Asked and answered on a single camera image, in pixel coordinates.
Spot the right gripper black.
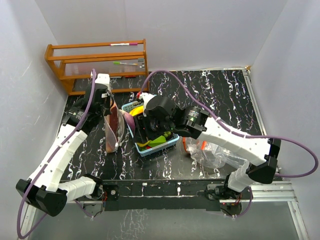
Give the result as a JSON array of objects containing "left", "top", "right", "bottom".
[{"left": 133, "top": 111, "right": 174, "bottom": 144}]

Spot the white dotted zip bag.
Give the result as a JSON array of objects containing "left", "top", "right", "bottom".
[{"left": 104, "top": 92, "right": 125, "bottom": 154}]

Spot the purple eggplant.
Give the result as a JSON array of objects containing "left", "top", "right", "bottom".
[{"left": 122, "top": 111, "right": 136, "bottom": 136}]

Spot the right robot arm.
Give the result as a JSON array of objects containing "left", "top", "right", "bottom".
[{"left": 133, "top": 92, "right": 281, "bottom": 200}]

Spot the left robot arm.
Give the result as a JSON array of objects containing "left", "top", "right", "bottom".
[{"left": 15, "top": 82, "right": 111, "bottom": 217}]

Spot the clear bag orange zipper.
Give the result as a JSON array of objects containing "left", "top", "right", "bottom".
[{"left": 182, "top": 137, "right": 248, "bottom": 169}]

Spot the green grapes bunch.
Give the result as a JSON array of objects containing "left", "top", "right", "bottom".
[{"left": 163, "top": 131, "right": 173, "bottom": 140}]

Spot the yellow banana bunch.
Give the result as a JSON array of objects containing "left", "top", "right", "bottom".
[{"left": 129, "top": 105, "right": 144, "bottom": 116}]

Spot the yellow starfruit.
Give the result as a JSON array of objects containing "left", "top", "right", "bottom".
[{"left": 136, "top": 140, "right": 151, "bottom": 148}]

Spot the green pen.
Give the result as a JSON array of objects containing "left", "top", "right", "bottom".
[{"left": 112, "top": 61, "right": 138, "bottom": 66}]

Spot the light blue plastic basket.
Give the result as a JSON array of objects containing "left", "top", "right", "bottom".
[{"left": 121, "top": 101, "right": 180, "bottom": 157}]

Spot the wooden shelf rack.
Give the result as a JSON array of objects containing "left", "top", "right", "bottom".
[{"left": 44, "top": 39, "right": 149, "bottom": 96}]

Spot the pink white pen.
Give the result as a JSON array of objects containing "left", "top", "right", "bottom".
[{"left": 108, "top": 42, "right": 138, "bottom": 47}]

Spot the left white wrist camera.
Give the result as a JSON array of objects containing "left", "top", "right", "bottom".
[{"left": 94, "top": 73, "right": 111, "bottom": 90}]

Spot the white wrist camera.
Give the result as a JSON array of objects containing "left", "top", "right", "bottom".
[
  {"left": 94, "top": 73, "right": 111, "bottom": 90},
  {"left": 136, "top": 92, "right": 156, "bottom": 105}
]

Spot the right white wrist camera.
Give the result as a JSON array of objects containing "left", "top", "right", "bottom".
[{"left": 136, "top": 92, "right": 156, "bottom": 105}]

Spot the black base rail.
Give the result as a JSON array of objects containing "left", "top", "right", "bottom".
[{"left": 102, "top": 179, "right": 224, "bottom": 211}]

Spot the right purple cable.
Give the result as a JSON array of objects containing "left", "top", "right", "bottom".
[{"left": 139, "top": 69, "right": 319, "bottom": 219}]

